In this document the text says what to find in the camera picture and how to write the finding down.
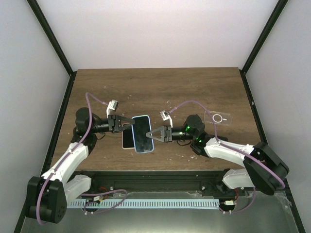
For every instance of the left black frame post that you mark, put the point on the left black frame post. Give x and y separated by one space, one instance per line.
36 9

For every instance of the clear magsafe phone case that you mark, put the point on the clear magsafe phone case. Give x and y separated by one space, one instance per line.
218 118

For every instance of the light blue slotted cable duct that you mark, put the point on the light blue slotted cable duct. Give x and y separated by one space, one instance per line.
212 204

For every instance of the white phone case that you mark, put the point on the white phone case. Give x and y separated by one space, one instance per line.
123 145

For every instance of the black frame post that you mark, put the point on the black frame post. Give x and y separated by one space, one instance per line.
275 14
36 9

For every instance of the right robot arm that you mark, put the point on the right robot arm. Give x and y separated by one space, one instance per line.
261 168

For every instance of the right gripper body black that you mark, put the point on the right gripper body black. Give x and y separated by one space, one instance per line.
168 133

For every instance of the pink phone black screen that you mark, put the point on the pink phone black screen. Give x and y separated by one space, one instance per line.
127 139

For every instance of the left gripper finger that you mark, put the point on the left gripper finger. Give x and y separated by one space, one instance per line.
125 127
125 120

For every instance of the right black frame post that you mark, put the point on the right black frame post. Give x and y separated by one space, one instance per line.
275 14

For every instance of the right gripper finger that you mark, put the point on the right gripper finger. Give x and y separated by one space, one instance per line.
158 132
156 138

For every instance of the light blue phone case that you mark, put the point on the light blue phone case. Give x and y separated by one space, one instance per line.
151 148

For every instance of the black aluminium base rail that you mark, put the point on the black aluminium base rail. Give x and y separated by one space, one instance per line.
206 181

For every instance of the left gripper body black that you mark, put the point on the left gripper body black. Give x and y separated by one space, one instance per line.
112 125

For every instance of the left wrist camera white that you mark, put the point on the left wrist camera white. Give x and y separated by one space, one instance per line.
112 106

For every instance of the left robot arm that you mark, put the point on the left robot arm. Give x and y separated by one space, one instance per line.
48 196

